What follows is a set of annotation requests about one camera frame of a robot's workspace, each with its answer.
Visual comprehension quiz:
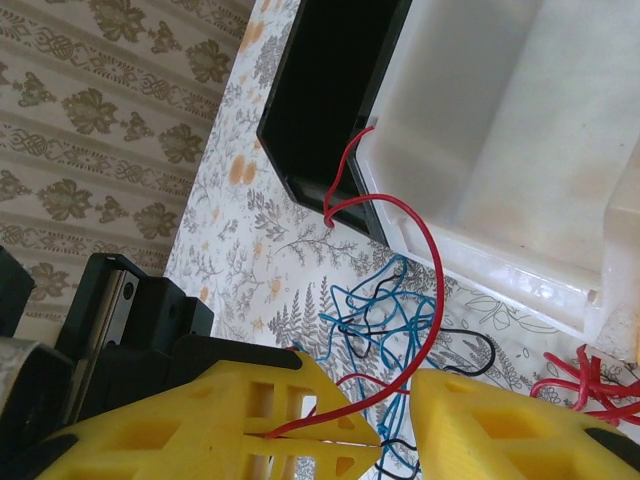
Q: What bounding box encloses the black plastic bin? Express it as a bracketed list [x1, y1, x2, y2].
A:
[255, 0, 414, 247]

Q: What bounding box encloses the white translucent plastic bin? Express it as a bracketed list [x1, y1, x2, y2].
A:
[348, 0, 640, 347]

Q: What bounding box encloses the floral table cover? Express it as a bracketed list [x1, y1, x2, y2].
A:
[163, 0, 640, 480]

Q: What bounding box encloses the red cable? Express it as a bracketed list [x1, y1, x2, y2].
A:
[529, 342, 640, 427]
[264, 125, 445, 441]

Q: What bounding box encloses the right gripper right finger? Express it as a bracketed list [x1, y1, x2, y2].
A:
[409, 367, 640, 480]

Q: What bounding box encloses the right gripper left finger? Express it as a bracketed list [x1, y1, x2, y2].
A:
[37, 364, 248, 480]

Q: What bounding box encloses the blue cable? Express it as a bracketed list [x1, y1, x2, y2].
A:
[289, 253, 441, 480]

